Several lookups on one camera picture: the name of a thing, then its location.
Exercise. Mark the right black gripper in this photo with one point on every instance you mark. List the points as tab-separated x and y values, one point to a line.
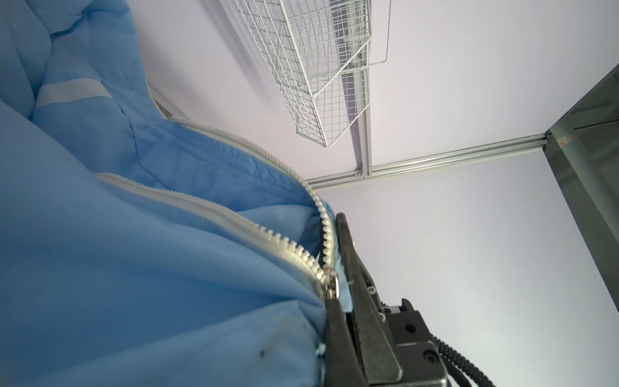
413	359

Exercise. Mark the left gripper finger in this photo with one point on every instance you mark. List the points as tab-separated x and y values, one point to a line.
341	363

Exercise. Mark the light blue jacket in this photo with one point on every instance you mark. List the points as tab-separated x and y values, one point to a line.
135	250

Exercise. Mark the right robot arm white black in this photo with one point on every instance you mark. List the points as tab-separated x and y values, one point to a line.
461	371

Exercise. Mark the long white wire basket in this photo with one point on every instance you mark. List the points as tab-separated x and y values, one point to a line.
318	54

